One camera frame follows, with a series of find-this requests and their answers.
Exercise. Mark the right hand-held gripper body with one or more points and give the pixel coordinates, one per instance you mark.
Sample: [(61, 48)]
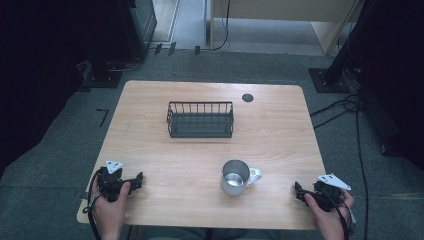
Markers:
[(328, 198)]

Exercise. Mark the black cabinet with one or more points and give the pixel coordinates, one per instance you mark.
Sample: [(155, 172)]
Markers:
[(140, 26)]

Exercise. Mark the dark curtain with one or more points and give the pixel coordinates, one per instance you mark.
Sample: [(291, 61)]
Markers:
[(40, 83), (396, 83)]

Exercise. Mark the person's right hand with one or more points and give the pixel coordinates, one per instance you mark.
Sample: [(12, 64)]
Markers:
[(330, 220)]

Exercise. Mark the light wooden desk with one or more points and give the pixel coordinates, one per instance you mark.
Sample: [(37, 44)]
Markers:
[(283, 8)]

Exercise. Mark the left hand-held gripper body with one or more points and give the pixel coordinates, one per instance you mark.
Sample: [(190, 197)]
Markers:
[(110, 181)]

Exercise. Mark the black round table grommet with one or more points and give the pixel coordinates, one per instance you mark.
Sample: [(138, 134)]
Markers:
[(247, 97)]

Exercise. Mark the person's left hand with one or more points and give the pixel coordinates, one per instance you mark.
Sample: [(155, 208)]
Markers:
[(110, 213)]

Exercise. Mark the black metal stand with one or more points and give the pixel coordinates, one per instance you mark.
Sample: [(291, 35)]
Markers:
[(328, 81), (103, 78)]

